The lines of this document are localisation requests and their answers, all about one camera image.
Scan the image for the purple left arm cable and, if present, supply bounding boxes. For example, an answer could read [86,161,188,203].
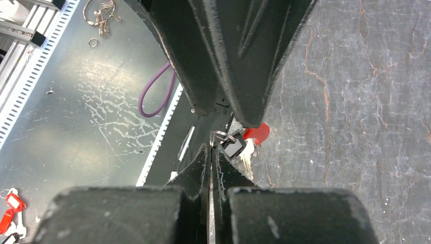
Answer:
[138,61,177,118]

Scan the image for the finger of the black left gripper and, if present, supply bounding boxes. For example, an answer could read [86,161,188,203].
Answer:
[126,1,230,115]
[189,1,316,128]

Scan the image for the red key tags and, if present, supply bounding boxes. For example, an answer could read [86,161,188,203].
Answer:
[1,188,27,243]

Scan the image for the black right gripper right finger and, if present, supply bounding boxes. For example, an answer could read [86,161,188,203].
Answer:
[212,146,378,243]

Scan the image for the metal key organizer red handle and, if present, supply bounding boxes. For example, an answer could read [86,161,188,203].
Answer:
[229,120,270,180]

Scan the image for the key with black tag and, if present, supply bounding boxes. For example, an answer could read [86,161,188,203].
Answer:
[210,130,247,160]

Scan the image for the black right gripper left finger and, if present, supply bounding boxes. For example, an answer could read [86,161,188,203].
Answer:
[32,143,211,243]

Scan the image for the white slotted cable duct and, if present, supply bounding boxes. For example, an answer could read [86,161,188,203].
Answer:
[135,84,183,187]

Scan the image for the loose metal rings pile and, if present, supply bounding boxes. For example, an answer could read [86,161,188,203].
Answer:
[82,0,123,49]

